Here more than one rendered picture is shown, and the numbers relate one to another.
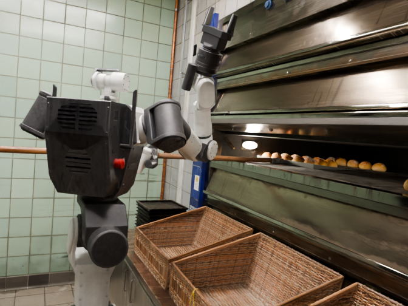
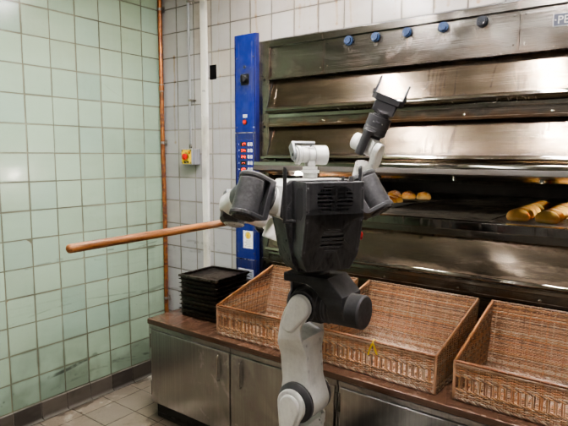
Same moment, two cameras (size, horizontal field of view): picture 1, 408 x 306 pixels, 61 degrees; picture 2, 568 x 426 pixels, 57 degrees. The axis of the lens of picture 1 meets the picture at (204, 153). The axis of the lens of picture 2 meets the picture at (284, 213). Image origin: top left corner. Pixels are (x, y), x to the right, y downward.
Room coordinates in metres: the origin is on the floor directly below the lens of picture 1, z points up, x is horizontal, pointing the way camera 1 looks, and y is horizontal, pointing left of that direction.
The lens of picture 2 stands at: (-0.36, 1.24, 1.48)
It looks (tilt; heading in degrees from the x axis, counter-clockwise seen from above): 6 degrees down; 333
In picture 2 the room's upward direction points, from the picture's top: straight up
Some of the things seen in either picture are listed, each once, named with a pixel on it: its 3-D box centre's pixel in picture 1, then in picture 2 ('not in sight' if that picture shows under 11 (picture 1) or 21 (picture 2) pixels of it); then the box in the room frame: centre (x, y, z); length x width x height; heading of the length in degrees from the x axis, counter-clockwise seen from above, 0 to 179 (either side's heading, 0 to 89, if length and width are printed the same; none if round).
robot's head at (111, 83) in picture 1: (112, 85); (311, 158); (1.19, 0.33, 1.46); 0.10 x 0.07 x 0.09; 82
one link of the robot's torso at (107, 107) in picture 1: (98, 144); (316, 219); (1.13, 0.35, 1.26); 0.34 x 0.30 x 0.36; 82
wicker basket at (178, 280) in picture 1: (246, 286); (397, 328); (1.38, -0.22, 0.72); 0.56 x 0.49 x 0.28; 24
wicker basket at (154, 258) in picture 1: (189, 240); (287, 305); (1.91, 0.04, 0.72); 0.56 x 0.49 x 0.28; 27
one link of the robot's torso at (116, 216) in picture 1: (101, 226); (328, 297); (1.11, 0.31, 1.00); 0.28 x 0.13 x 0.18; 27
